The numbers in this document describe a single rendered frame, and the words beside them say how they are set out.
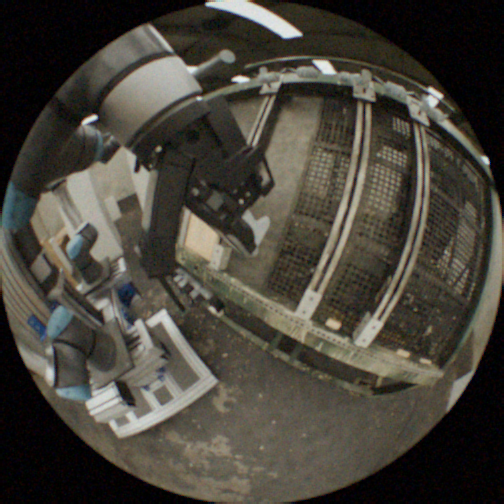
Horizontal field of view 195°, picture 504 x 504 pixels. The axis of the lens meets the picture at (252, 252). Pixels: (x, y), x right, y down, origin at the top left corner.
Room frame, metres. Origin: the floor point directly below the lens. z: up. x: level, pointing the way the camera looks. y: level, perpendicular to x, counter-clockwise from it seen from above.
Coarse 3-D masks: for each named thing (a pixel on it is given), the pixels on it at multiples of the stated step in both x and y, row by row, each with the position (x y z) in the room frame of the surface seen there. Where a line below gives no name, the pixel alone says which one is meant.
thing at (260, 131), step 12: (264, 72) 0.84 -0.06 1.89; (264, 84) 0.98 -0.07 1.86; (276, 84) 0.92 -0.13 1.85; (276, 96) 0.93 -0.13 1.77; (264, 108) 0.90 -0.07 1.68; (276, 108) 0.93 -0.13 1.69; (264, 120) 0.84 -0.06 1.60; (252, 132) 0.83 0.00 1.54; (264, 132) 0.83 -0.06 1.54; (252, 144) 0.81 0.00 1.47; (264, 144) 0.83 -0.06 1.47; (216, 240) 0.58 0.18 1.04; (216, 252) 0.54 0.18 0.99; (228, 252) 0.56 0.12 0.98; (216, 264) 0.51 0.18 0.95
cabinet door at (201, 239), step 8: (192, 216) 0.82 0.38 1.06; (192, 224) 0.78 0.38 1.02; (200, 224) 0.75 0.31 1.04; (192, 232) 0.75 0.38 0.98; (200, 232) 0.72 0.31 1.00; (208, 232) 0.69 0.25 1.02; (192, 240) 0.72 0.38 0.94; (200, 240) 0.69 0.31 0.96; (208, 240) 0.67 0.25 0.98; (192, 248) 0.69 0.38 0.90; (200, 248) 0.66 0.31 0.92; (208, 248) 0.64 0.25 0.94; (208, 256) 0.61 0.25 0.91
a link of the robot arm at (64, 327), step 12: (60, 312) 0.00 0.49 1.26; (72, 312) 0.03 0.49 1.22; (48, 324) -0.06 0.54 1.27; (60, 324) -0.03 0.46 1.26; (72, 324) 0.00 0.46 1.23; (84, 324) 0.02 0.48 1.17; (60, 336) -0.06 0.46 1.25; (72, 336) -0.03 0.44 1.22; (84, 336) -0.01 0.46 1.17; (84, 348) -0.04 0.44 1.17
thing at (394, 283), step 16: (416, 112) 0.50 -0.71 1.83; (416, 128) 0.49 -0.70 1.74; (416, 144) 0.46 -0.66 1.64; (416, 160) 0.43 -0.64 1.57; (416, 176) 0.39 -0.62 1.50; (416, 192) 0.35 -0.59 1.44; (416, 208) 0.32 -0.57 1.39; (416, 224) 0.30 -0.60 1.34; (400, 240) 0.31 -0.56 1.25; (416, 240) 0.26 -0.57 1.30; (400, 256) 0.26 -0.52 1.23; (400, 272) 0.21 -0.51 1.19; (384, 288) 0.21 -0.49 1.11; (400, 288) 0.17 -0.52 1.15; (384, 304) 0.16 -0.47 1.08; (368, 320) 0.14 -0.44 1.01; (384, 320) 0.11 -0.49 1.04; (368, 336) 0.09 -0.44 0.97
